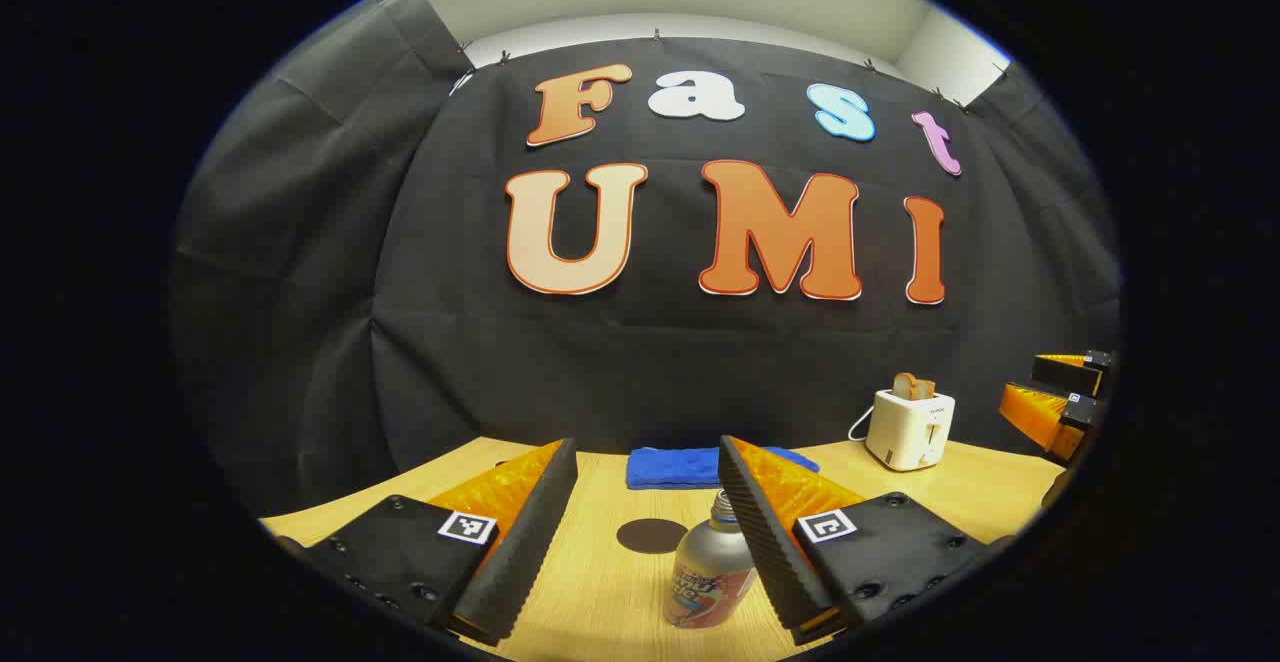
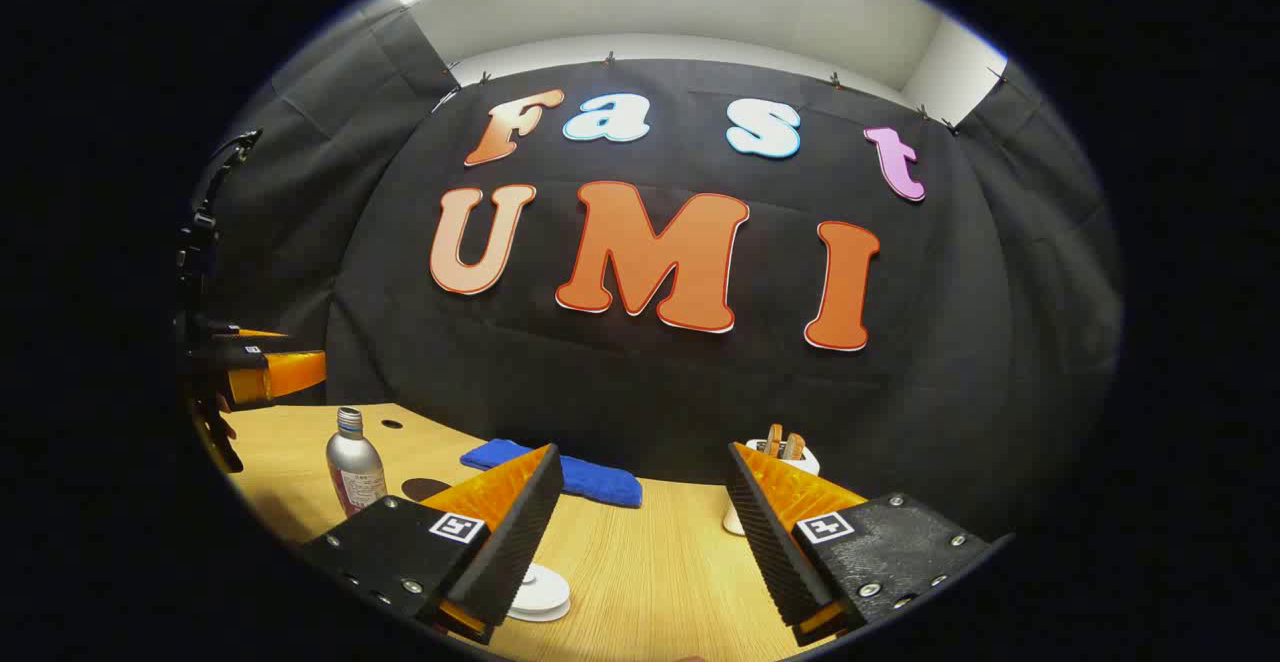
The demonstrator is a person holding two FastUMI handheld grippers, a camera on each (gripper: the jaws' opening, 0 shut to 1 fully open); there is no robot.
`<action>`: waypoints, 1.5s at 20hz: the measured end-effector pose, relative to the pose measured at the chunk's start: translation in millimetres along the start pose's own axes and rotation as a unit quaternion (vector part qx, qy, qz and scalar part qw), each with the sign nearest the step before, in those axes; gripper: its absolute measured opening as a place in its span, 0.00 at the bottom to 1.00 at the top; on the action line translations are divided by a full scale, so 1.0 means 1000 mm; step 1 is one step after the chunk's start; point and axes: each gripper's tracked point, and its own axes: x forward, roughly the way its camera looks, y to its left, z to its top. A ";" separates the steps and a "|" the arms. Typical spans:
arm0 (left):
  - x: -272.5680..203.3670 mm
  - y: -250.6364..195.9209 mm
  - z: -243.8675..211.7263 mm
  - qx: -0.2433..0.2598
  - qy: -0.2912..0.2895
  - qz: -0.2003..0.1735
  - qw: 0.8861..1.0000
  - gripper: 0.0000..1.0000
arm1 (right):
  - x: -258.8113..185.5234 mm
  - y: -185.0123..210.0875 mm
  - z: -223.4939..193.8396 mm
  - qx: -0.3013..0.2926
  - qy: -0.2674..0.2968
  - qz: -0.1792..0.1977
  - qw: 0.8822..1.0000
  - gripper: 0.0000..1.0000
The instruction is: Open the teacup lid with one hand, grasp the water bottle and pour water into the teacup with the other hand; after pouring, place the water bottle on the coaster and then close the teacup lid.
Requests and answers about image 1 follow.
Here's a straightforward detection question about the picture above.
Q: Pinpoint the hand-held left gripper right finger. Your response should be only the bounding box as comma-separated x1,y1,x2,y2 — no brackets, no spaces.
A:
718,435,1016,646

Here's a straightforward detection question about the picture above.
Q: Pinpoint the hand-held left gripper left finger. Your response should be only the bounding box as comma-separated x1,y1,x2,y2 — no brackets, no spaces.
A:
275,439,579,646

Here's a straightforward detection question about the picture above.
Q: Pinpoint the silver water bottle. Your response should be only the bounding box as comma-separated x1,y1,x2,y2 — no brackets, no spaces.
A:
663,489,758,629

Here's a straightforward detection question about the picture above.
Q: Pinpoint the dark round coaster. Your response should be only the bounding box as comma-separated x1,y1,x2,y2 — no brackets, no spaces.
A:
616,518,689,555

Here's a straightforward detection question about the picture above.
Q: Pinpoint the blue folded cloth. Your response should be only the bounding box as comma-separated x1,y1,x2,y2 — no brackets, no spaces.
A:
626,446,821,491

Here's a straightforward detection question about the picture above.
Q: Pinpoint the white toaster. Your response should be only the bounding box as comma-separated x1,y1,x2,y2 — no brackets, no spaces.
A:
865,389,956,472

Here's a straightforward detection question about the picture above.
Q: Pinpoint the black backdrop cloth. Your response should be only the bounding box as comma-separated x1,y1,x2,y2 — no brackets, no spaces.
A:
170,0,1121,518

